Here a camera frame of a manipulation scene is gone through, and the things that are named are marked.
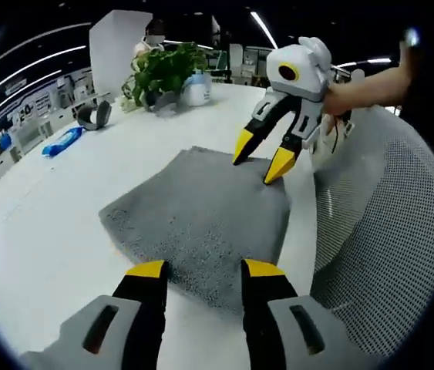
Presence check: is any grey towel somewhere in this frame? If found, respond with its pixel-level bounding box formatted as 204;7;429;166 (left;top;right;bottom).
99;145;293;315

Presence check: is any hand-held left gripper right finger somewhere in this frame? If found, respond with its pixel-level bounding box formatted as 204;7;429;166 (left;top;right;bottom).
241;258;379;370

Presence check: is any white plastic bottle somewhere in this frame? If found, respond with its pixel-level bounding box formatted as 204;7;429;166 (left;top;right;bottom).
181;71;213;107

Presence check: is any person's right hand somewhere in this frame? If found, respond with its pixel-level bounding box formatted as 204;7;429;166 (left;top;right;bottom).
323;82;357;117

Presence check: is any blue wipes packet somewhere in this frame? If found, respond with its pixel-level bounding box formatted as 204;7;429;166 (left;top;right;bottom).
42;126;86;158

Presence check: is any white table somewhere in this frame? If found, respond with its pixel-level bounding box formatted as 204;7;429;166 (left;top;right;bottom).
0;82;318;370

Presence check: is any white mesh chair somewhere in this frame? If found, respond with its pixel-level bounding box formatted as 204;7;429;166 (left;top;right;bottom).
311;106;434;363

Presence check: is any green potted plant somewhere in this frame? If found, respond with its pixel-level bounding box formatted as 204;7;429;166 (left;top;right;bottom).
121;42;208;113

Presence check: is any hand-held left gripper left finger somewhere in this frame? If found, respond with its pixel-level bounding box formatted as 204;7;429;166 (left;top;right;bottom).
19;260;170;370

